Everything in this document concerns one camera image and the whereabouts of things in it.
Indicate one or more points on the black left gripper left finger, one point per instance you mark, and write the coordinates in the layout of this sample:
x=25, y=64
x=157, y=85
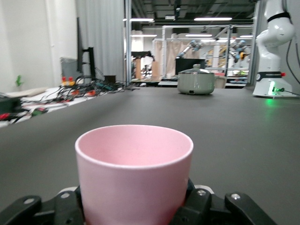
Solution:
x=58, y=211

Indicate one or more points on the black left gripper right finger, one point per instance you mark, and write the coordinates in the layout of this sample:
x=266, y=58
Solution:
x=201, y=211

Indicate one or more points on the pink plastic cup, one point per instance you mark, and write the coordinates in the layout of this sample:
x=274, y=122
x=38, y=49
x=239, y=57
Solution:
x=133, y=182

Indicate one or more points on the grey blue background robot arm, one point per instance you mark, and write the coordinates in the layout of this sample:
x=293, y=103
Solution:
x=237, y=45
x=194, y=44

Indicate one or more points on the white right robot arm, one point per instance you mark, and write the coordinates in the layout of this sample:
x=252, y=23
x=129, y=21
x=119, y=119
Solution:
x=269, y=58

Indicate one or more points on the dark grey table mat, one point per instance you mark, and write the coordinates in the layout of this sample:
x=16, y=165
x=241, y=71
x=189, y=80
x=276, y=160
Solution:
x=234, y=140

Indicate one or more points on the white cloth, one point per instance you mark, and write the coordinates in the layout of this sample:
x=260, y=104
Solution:
x=25, y=92

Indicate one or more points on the sage green cooking pot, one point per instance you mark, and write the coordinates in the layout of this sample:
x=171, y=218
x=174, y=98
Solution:
x=197, y=84

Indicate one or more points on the red emergency stop button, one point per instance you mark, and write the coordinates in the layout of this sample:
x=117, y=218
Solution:
x=71, y=80
x=64, y=80

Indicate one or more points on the glass lid with beige knob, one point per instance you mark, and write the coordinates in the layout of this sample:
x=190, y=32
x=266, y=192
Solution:
x=196, y=70

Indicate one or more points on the small black box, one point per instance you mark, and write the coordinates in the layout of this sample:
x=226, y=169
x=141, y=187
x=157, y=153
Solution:
x=110, y=78

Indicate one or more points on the grey bin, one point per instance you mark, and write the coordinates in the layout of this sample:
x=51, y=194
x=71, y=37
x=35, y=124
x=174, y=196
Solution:
x=69, y=68

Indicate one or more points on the black background screen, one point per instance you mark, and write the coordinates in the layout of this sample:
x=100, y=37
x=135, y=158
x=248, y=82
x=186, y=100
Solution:
x=187, y=66

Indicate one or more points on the black monitor on stand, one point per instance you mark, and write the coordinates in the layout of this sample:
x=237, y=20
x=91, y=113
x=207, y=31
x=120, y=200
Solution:
x=91, y=61

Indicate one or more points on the beige curtain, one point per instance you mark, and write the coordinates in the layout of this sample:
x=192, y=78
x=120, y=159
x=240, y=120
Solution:
x=168, y=54

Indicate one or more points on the ceiling light strip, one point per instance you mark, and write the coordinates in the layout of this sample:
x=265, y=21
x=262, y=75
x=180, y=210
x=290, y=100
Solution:
x=212, y=19
x=140, y=20
x=198, y=35
x=144, y=35

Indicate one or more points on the aluminium frame post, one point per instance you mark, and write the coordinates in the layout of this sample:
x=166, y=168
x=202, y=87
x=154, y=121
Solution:
x=128, y=47
x=254, y=23

